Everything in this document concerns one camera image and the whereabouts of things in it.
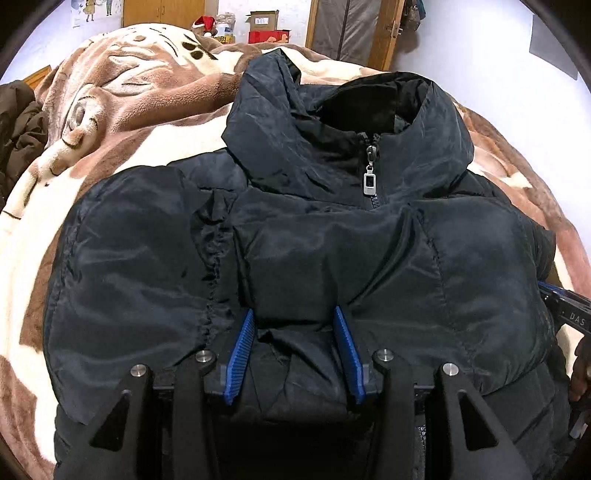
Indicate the clear plastic bag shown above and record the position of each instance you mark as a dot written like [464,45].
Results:
[225,27]

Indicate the open cardboard box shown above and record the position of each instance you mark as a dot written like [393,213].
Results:
[261,21]

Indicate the wooden headboard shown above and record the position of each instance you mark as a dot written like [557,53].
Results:
[38,77]

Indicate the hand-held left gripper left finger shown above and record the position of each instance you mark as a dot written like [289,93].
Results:
[241,350]

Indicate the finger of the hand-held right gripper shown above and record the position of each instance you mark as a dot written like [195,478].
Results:
[556,290]

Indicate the brown puffer jacket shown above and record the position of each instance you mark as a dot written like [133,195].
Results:
[21,138]

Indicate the brown cream printed blanket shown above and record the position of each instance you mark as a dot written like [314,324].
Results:
[138,115]

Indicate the wall poster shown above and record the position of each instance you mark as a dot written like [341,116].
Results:
[94,9]

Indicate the red santa hat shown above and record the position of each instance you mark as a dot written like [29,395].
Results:
[205,24]

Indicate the red box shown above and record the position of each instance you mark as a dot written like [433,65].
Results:
[270,37]

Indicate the wooden door frame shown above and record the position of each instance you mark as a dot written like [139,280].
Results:
[391,32]

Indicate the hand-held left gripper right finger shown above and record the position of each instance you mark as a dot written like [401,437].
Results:
[348,350]

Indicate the hanging bags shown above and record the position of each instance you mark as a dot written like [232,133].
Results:
[412,18]

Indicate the person's right hand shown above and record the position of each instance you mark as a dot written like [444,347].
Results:
[581,369]

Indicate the grey garment cover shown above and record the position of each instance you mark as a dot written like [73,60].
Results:
[351,27]

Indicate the black puffer jacket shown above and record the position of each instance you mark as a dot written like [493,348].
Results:
[323,240]

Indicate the grey wall paper sheet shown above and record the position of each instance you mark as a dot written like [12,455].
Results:
[554,44]

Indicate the wooden wardrobe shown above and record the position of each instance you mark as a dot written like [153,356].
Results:
[157,11]

